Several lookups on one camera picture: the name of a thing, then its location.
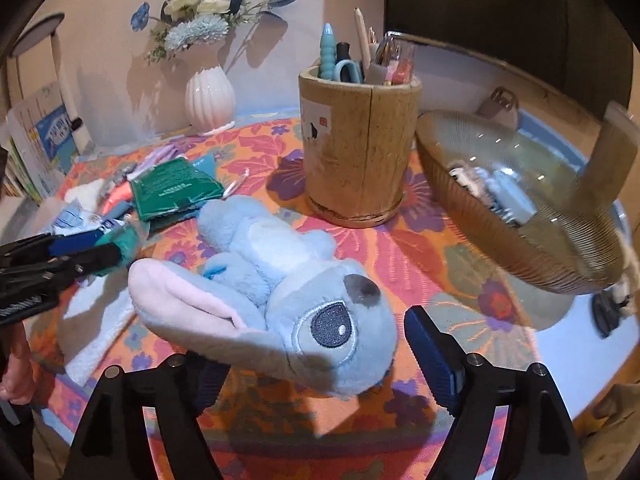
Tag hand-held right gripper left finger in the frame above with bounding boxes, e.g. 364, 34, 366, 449
62, 352, 231, 480

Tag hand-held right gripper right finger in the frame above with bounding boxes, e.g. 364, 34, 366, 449
404, 305, 586, 480

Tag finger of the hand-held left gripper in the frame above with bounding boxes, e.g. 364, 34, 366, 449
0, 230, 111, 262
30, 244, 123, 288

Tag teal cloth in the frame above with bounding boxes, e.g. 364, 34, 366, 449
97, 225, 140, 278

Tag white fluffy plush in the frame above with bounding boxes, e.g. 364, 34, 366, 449
62, 180, 108, 208

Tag green packet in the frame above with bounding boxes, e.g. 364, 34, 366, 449
127, 155, 226, 223

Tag blue plush toy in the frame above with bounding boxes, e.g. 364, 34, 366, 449
127, 195, 398, 396

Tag brown woven basket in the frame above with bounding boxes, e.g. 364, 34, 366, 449
415, 100, 640, 296

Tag person's left hand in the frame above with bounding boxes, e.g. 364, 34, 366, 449
0, 320, 35, 407

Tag pale blue tissue pack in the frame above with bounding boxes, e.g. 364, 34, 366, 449
50, 200, 106, 233

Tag white towel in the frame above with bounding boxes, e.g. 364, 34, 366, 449
60, 270, 138, 386

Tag orange cloth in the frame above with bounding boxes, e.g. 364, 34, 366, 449
102, 182, 133, 211

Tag floral tablecloth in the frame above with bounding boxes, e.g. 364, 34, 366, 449
25, 117, 543, 480

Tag stack of books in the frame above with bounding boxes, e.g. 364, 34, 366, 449
5, 82, 83, 203

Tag purple cloth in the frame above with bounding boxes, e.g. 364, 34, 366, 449
135, 142, 181, 171

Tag white pen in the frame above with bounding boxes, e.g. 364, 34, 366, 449
222, 172, 248, 198

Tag white desk lamp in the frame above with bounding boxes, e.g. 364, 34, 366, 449
12, 12, 91, 151

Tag pale striped cloth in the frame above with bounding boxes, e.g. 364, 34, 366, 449
480, 167, 538, 226

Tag black scissors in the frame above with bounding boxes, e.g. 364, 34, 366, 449
592, 290, 623, 338

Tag white ribbed vase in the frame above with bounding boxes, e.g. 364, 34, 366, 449
185, 42, 237, 133

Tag wooden pen holder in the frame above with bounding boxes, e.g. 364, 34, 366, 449
298, 67, 422, 228

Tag beige plush toy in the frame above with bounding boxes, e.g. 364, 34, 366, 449
612, 270, 640, 311

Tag blue white artificial flowers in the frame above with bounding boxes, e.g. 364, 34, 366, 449
131, 0, 301, 63

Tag pink bead tube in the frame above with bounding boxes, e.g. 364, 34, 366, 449
392, 42, 416, 86

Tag blue ridged pen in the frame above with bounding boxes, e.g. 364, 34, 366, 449
319, 22, 337, 81

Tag beige pen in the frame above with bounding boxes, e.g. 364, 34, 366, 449
354, 7, 372, 71

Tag black television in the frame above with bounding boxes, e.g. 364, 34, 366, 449
385, 0, 636, 106

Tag blue handled scissors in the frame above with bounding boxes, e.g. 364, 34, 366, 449
332, 59, 366, 85

